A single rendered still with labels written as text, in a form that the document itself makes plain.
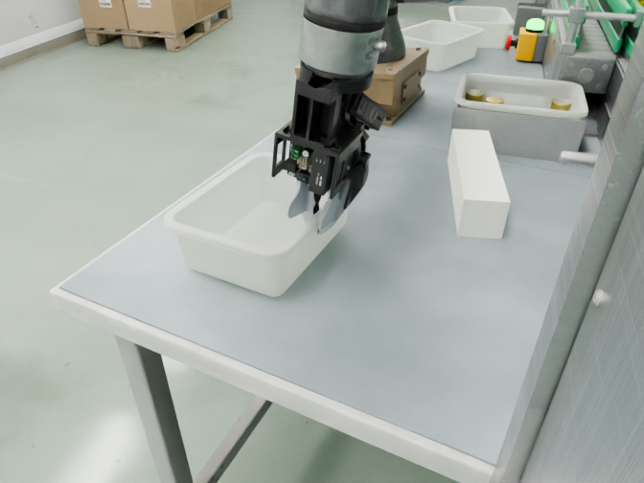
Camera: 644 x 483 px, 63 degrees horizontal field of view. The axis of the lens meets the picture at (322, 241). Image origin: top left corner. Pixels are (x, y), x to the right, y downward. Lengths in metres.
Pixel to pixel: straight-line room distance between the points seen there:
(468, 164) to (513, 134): 0.19
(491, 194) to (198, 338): 0.43
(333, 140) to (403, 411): 0.27
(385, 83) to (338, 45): 0.59
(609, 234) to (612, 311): 0.05
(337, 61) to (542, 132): 0.58
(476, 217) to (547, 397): 0.41
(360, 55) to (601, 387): 0.34
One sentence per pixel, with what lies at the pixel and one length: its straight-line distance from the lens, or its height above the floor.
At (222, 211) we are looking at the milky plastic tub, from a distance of 0.73.
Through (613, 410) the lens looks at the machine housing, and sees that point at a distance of 0.26.
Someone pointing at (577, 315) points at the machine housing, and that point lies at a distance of 0.34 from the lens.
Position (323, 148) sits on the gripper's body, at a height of 0.96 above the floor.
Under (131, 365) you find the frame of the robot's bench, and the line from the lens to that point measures 0.81.
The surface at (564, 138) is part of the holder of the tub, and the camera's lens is 1.02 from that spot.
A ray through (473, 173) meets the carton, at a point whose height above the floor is 0.81.
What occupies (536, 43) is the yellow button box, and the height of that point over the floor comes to 0.80.
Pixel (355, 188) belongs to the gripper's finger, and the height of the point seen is 0.88.
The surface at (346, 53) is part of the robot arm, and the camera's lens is 0.49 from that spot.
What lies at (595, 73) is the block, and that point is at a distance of 1.19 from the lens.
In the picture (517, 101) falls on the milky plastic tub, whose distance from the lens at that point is 1.16.
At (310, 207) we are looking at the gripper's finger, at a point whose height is 0.85.
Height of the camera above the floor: 1.18
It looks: 35 degrees down
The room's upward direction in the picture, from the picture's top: straight up
